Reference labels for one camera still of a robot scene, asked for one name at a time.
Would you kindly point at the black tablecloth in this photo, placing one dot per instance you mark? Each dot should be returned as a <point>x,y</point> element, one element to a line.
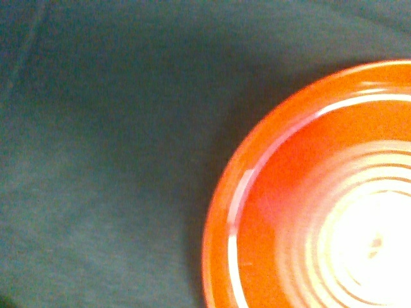
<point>118,118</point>

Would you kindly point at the red plate centre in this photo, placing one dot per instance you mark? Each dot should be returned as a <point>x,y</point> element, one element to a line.
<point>313,210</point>

